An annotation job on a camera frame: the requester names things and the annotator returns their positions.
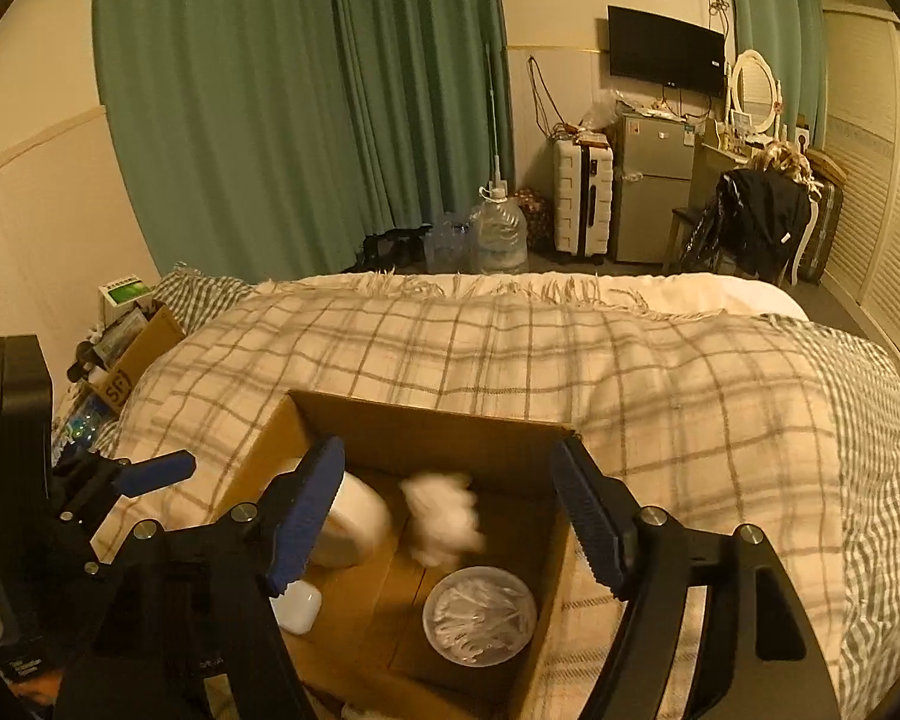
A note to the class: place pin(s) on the white hard suitcase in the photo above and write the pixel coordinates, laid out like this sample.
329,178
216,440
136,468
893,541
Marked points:
581,195

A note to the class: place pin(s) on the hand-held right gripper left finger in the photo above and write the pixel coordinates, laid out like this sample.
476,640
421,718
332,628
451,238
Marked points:
311,517

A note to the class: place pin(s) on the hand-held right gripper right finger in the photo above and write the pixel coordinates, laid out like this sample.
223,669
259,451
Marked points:
586,525

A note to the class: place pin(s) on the brown patterned bag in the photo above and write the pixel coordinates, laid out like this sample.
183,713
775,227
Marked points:
534,217

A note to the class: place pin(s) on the beige patterned scarf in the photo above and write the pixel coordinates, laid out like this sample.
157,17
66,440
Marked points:
784,161

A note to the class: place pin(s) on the narrow green curtain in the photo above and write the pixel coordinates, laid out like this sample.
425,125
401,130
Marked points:
772,30

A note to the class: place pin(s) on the blue label water bottle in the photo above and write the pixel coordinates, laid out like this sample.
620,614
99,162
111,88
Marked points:
82,424

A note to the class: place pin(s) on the black wall television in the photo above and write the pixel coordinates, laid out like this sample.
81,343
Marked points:
664,52

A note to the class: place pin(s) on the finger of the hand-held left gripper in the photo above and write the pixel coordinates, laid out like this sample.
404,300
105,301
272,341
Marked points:
157,471

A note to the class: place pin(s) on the dressing table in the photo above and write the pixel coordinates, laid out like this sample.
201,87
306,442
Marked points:
709,165

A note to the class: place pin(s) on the small cluttered cardboard box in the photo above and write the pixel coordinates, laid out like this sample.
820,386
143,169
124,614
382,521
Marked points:
146,349

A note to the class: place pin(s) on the white earbuds case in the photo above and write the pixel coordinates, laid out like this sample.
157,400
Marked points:
300,607

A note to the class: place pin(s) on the clear plastic bag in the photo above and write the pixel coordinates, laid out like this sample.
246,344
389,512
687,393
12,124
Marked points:
600,114

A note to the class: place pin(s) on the dark objects on floor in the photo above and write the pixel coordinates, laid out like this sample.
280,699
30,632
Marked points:
394,244

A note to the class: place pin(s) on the black jacket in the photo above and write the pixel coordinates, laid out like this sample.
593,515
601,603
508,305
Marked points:
765,217

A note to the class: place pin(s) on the black spray bottle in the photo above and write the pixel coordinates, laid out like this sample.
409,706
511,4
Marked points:
86,361

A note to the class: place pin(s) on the white tissue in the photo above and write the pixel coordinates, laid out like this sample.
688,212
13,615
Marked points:
442,517

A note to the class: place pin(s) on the white bed sheet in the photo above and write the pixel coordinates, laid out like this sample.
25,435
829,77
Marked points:
750,300

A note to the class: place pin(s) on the wide green curtain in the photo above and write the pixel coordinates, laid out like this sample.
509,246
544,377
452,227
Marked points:
217,105

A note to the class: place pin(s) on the silver mini fridge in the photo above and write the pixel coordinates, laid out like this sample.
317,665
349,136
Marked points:
652,195

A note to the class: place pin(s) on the cluster of clear plastic bottles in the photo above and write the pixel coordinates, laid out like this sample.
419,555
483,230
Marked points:
446,244

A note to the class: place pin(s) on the white chair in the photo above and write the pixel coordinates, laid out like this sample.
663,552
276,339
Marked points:
806,240

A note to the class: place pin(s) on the brown suitcase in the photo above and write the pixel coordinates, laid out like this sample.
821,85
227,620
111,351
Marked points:
826,225

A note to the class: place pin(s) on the white box with green label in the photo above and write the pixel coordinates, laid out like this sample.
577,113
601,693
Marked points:
124,294

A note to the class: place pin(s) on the round cotton swab container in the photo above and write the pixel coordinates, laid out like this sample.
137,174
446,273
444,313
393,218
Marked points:
480,615

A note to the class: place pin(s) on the white oval vanity mirror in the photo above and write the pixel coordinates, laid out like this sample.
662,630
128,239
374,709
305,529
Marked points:
756,86

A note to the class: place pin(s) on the large clear water jug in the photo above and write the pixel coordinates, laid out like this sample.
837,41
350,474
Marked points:
499,236

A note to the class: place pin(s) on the thin white rod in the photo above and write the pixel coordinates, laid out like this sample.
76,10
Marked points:
494,120

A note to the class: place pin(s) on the white louvred wardrobe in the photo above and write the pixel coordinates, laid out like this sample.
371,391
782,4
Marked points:
885,165

